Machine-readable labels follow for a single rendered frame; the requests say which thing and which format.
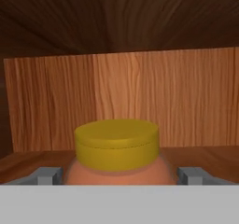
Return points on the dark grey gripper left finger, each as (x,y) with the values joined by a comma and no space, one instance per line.
(46,176)

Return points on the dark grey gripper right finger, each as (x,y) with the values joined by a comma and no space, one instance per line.
(193,175)

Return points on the honey bottle with yellow cap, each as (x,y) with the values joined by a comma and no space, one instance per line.
(117,146)

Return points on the wooden cabinet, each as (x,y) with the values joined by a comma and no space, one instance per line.
(124,62)

